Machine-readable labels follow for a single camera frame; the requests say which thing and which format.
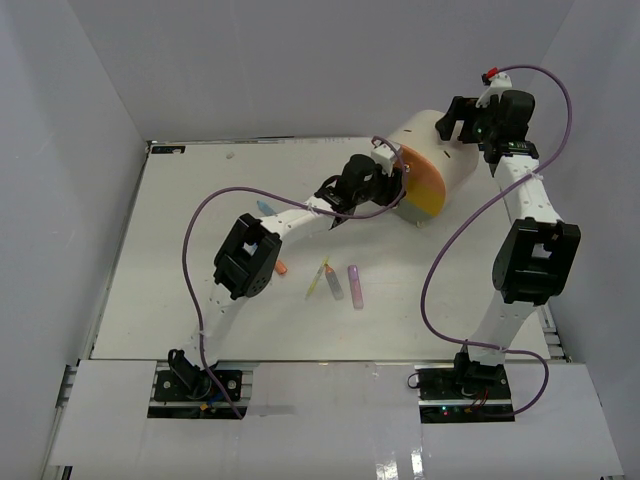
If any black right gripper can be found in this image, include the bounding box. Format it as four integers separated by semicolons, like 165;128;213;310
435;97;500;145

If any round three-drawer storage box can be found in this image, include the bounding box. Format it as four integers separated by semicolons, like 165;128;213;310
388;110;479;225

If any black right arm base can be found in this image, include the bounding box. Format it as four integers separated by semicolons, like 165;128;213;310
407;352;515;424

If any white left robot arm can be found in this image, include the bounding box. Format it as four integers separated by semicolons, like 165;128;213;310
176;145;408;399

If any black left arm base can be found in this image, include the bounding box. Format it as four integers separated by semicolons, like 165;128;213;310
147;349;253;420

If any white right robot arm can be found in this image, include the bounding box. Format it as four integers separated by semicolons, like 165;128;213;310
436;90;581;399

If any thin yellow highlighter pen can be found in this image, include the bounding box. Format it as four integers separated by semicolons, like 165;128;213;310
305;255;330;300

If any orange tipped highlighter body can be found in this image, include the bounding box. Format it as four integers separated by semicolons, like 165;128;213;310
324;264;344;301

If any light blue highlighter body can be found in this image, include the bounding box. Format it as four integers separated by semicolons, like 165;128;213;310
257;201;276;216

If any pink purple highlighter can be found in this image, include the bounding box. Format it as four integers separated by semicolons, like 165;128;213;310
347;265;364;310

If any orange highlighter cap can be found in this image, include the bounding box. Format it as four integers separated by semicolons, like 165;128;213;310
274;260;288;275

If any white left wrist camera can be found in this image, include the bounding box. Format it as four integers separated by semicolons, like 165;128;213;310
370;140;403;177

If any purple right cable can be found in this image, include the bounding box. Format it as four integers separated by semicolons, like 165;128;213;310
420;63;573;416

